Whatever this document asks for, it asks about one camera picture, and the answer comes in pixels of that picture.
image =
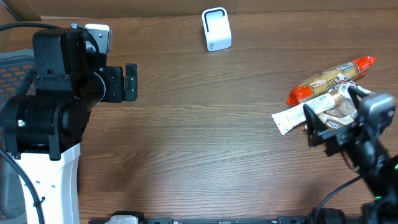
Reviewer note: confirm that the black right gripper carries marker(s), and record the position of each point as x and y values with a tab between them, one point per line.
314	129

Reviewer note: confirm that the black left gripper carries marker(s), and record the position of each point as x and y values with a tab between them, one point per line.
115	75

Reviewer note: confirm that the beige cookie pouch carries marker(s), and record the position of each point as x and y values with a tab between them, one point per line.
335	108

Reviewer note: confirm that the orange spaghetti package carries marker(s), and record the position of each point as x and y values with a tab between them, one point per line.
332	77

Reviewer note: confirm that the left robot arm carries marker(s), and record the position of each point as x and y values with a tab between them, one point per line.
44	122

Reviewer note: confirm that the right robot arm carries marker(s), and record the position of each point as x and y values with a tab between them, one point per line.
381	181

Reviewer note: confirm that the white barcode scanner stand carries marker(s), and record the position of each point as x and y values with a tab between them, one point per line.
216	28

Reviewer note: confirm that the grey plastic shopping basket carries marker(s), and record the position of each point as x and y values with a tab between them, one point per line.
14	67

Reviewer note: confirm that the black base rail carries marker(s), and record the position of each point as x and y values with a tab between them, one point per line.
328	215

